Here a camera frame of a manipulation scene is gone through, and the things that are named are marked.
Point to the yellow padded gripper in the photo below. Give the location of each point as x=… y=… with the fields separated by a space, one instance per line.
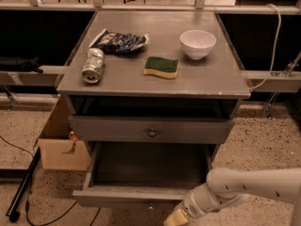
x=192 y=205

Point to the grey drawer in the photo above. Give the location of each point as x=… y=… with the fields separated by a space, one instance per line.
x=136 y=175
x=152 y=130

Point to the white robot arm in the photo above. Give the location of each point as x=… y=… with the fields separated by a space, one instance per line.
x=228 y=187

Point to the grey top drawer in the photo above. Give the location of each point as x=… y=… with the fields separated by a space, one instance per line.
x=152 y=130

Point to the grey wooden drawer cabinet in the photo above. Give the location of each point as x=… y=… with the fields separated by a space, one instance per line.
x=210 y=88

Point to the brown cardboard box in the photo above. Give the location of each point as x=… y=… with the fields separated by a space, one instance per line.
x=60 y=148

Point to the green yellow sponge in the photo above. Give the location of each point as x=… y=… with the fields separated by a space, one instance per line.
x=161 y=67

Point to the black bar on floor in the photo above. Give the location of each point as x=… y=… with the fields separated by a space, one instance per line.
x=25 y=175

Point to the crushed green soda can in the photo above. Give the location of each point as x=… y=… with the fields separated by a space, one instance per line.
x=93 y=68

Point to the white ceramic bowl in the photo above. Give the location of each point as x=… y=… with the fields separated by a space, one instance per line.
x=197 y=44

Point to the blue crumpled chip bag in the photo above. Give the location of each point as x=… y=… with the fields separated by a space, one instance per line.
x=115 y=43

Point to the black object on ledge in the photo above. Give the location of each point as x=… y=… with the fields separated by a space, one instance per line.
x=17 y=64

